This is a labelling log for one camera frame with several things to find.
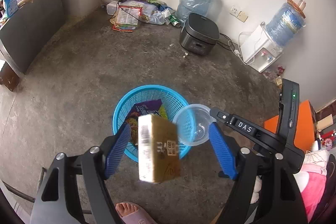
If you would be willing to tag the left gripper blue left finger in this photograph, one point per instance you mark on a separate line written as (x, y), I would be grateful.
(114, 147)

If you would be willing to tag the white wall socket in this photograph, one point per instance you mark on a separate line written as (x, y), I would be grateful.
(240, 15)

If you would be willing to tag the blue water jug on dispenser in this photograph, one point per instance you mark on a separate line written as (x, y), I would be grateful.
(287, 22)

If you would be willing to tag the purple noodle wrapper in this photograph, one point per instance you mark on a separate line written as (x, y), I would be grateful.
(140, 109)

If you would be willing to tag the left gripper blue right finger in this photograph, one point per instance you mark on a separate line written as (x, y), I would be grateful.
(224, 154)

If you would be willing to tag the clear plastic cup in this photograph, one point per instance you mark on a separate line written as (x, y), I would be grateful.
(193, 123)

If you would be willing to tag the black rice cooker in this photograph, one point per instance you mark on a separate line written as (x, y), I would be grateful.
(199, 34)

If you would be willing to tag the empty blue water jug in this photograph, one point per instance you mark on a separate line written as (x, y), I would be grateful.
(185, 7)

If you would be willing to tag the yellow snack wrapper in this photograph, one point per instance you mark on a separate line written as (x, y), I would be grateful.
(162, 112)

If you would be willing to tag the brown gold carton box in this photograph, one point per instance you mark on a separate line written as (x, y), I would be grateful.
(158, 149)

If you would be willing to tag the grey cabinet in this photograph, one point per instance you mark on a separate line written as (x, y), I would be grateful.
(28, 30)

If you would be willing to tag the white water dispenser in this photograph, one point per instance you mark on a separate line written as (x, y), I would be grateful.
(259, 50)

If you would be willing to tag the person's foot in pink slipper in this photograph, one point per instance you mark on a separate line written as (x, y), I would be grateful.
(132, 213)

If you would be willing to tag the pile of papers and bags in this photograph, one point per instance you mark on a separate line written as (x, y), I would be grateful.
(126, 15)

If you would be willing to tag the blue detergent bottle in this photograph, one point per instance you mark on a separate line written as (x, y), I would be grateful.
(11, 7)

